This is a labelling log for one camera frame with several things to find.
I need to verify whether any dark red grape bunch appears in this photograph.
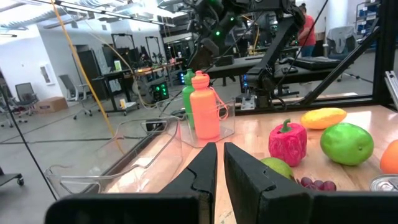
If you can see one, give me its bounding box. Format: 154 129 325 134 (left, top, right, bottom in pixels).
292 176 338 192

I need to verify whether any clear plastic bin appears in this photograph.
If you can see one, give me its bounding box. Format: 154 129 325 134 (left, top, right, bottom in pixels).
44 116 184 200
178 98 236 149

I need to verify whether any yellow power cable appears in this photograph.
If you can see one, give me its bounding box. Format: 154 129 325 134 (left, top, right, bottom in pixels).
51 0 125 153

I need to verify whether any large cardboard box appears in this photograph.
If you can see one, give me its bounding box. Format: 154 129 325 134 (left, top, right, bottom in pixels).
35 96 68 114

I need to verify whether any green lime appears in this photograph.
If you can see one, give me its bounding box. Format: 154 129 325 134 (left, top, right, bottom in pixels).
320 122 375 166

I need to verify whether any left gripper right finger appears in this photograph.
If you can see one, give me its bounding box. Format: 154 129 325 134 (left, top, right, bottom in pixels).
224 142 398 224

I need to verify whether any chair with grey jacket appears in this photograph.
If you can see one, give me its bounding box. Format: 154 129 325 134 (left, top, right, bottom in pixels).
326 25 358 60

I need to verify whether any orange fruit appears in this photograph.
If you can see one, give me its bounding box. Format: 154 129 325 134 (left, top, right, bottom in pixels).
379 139 398 174

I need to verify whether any yellow mango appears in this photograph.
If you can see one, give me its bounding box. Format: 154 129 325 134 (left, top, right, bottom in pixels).
300 107 348 131

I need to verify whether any olive label tin can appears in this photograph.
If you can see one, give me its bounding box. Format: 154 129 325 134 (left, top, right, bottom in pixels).
369 174 398 192

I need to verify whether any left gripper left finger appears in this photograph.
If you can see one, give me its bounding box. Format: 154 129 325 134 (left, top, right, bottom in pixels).
45 142 218 224

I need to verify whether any shelf with blue bins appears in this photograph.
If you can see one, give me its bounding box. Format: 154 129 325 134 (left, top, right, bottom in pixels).
356 0 380 35

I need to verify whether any green squeeze bottle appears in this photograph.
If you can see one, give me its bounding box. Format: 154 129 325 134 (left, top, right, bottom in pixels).
182 68 197 130

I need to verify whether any black aluminium rig frame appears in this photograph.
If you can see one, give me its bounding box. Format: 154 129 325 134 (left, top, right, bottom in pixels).
234 0 398 116

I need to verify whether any black workshop desk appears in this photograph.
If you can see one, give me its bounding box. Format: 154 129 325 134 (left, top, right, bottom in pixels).
93 61 184 113

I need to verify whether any computer with green lights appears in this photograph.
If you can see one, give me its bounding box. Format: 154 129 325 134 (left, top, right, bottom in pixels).
149 81 170 102

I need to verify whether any grey office chair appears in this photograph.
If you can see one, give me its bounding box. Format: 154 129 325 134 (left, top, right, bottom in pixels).
14 82 40 118
58 73 94 121

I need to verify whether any red bell pepper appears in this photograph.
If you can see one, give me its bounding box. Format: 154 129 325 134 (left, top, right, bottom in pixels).
268 118 308 167

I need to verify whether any silver aluminium bracket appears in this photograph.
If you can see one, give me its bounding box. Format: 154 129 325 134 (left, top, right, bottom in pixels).
384 70 398 110

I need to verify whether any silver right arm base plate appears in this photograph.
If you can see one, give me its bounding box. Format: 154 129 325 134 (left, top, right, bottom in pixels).
239 95 256 111

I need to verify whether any orange squeeze bottle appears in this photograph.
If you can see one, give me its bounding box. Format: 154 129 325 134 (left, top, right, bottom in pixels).
189 70 229 140

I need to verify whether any person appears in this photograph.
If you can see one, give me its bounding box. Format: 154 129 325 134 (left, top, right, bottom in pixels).
297 2 317 58

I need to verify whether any green pear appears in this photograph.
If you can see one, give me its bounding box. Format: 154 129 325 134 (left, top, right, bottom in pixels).
260 157 295 181

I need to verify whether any black caster cart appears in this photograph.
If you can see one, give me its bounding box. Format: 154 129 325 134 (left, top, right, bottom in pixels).
0 167 25 187

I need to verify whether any black work bench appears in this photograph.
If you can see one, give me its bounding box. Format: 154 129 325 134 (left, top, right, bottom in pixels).
206 55 343 86

